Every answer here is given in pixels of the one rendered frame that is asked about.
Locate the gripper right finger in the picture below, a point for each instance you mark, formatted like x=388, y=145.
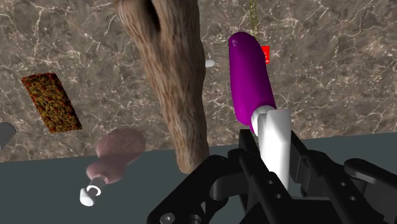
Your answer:
x=328, y=183

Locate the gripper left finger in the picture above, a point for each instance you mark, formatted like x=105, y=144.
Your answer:
x=248, y=173

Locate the small white oval pebble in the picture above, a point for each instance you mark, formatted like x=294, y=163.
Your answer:
x=209, y=63

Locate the brown wooden driftwood piece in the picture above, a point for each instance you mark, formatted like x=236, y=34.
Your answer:
x=173, y=80

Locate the small red tag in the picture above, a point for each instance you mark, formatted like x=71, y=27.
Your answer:
x=265, y=54

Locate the pink translucent bottle white cap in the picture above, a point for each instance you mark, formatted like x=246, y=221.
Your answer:
x=116, y=156

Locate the orange speckled flat sponge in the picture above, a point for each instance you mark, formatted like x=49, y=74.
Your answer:
x=51, y=102

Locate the grey rounded object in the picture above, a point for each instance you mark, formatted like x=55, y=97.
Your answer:
x=4, y=133

